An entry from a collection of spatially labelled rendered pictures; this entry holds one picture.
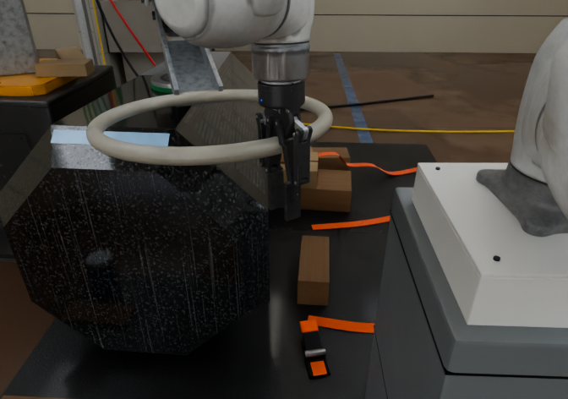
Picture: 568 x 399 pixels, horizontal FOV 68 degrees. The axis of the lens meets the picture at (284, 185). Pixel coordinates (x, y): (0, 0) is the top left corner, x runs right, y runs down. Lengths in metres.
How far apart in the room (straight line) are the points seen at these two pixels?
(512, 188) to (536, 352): 0.23
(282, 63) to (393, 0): 5.85
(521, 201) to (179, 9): 0.52
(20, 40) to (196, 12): 1.67
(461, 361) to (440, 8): 6.18
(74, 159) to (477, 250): 0.96
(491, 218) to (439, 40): 6.07
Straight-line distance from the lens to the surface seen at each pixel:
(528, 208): 0.68
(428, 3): 6.57
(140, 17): 4.38
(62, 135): 1.25
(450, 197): 0.71
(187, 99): 1.10
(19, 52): 2.10
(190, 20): 0.46
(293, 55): 0.64
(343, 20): 6.40
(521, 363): 0.65
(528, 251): 0.63
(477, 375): 0.65
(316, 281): 1.64
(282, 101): 0.66
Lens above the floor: 1.21
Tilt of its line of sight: 28 degrees down
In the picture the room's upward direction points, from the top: straight up
